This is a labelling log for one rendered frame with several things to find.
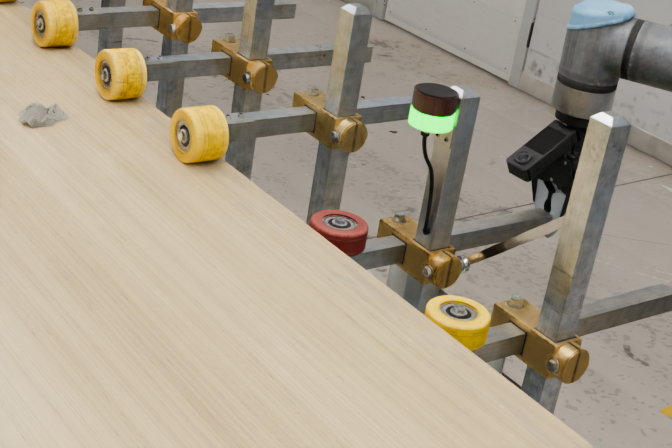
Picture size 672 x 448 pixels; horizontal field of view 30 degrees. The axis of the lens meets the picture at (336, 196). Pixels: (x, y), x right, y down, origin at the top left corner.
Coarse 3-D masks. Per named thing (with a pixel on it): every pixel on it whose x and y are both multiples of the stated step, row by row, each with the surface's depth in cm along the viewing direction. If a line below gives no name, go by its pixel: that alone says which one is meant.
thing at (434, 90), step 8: (424, 88) 164; (432, 88) 164; (440, 88) 165; (448, 88) 165; (432, 96) 162; (440, 96) 162; (448, 96) 162; (424, 112) 163; (424, 136) 166; (440, 136) 169; (448, 136) 168; (424, 144) 167; (448, 144) 168; (424, 152) 167; (432, 168) 169; (432, 176) 170; (432, 184) 170; (432, 192) 171; (424, 224) 173; (424, 232) 174
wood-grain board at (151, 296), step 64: (0, 64) 206; (64, 64) 210; (0, 128) 182; (64, 128) 186; (128, 128) 190; (0, 192) 163; (64, 192) 166; (128, 192) 169; (192, 192) 172; (256, 192) 176; (0, 256) 148; (64, 256) 151; (128, 256) 153; (192, 256) 156; (256, 256) 158; (320, 256) 161; (0, 320) 136; (64, 320) 138; (128, 320) 140; (192, 320) 142; (256, 320) 144; (320, 320) 146; (384, 320) 148; (0, 384) 125; (64, 384) 127; (128, 384) 128; (192, 384) 130; (256, 384) 132; (320, 384) 134; (384, 384) 136; (448, 384) 138; (512, 384) 140
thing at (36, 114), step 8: (32, 104) 189; (40, 104) 190; (56, 104) 189; (24, 112) 188; (32, 112) 186; (40, 112) 187; (48, 112) 188; (56, 112) 188; (64, 112) 191; (24, 120) 185; (32, 120) 184; (40, 120) 186; (48, 120) 185; (56, 120) 187
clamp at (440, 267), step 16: (384, 224) 181; (400, 224) 180; (416, 224) 181; (400, 240) 178; (416, 256) 176; (432, 256) 174; (448, 256) 173; (416, 272) 176; (432, 272) 173; (448, 272) 175
